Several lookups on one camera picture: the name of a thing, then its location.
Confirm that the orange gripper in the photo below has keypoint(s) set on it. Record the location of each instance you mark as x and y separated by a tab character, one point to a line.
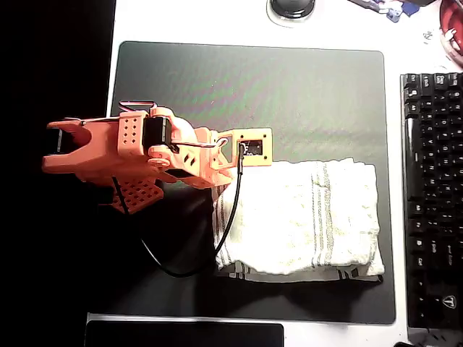
221	178

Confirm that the white striped towel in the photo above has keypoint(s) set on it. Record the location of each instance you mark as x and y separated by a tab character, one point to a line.
289	217

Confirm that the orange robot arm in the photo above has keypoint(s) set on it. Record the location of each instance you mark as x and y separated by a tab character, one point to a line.
105	144

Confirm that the dark desk mat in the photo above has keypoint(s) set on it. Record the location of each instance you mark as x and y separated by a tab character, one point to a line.
289	101

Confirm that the black flat tablet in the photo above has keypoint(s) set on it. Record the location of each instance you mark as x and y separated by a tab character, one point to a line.
181	334

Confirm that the black round knob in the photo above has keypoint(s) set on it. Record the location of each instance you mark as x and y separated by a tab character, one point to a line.
285	21

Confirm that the black round object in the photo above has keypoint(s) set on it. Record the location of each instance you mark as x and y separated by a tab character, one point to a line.
293	6

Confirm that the black keyboard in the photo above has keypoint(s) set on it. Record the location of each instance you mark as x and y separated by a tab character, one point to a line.
434	202

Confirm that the blue clutter pile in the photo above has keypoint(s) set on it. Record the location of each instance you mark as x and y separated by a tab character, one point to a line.
392	11

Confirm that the dark object beside keyboard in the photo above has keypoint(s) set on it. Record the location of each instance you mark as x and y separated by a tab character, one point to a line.
430	339

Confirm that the red bowl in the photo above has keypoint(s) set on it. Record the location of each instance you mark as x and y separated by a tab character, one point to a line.
452	21

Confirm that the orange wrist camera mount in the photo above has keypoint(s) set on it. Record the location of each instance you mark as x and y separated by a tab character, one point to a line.
253	161

